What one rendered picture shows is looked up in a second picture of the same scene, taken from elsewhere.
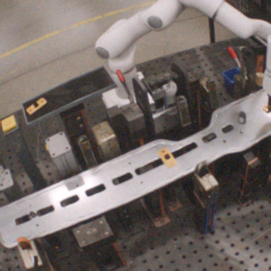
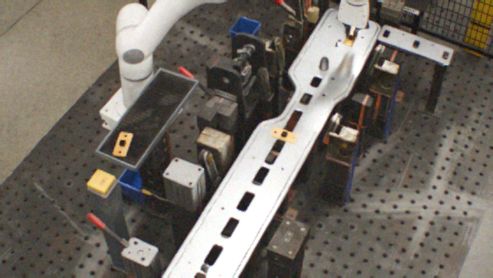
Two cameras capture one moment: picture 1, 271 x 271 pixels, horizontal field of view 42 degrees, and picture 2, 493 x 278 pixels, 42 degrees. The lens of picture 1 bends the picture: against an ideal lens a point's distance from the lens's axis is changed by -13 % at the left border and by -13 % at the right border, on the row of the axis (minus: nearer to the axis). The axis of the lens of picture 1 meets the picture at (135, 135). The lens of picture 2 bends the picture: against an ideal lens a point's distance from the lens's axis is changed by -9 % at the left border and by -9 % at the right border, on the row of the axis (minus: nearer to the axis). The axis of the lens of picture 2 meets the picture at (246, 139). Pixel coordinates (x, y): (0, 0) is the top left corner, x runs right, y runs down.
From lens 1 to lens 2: 1.19 m
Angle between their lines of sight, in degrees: 31
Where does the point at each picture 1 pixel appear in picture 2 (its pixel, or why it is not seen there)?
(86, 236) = (287, 245)
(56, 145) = (183, 172)
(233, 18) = not seen: outside the picture
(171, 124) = (252, 106)
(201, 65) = (187, 35)
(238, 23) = not seen: outside the picture
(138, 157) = (257, 149)
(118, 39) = (154, 32)
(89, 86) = (168, 96)
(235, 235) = (377, 190)
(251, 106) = (321, 48)
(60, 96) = (143, 120)
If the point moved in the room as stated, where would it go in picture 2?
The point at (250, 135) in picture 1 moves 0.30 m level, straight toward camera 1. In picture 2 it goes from (344, 77) to (386, 141)
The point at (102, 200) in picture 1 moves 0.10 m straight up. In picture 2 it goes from (262, 205) to (262, 185)
